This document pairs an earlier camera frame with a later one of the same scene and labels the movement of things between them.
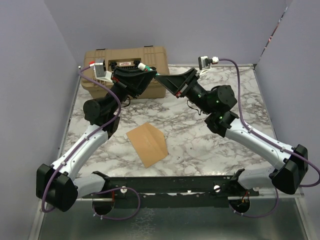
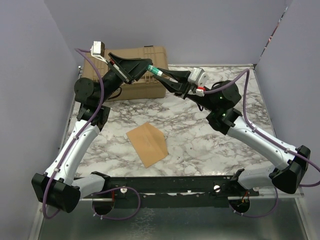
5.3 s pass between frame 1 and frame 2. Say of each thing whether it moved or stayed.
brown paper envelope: stayed
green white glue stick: moved
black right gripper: stayed
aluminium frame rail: stayed
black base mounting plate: stayed
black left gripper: moved
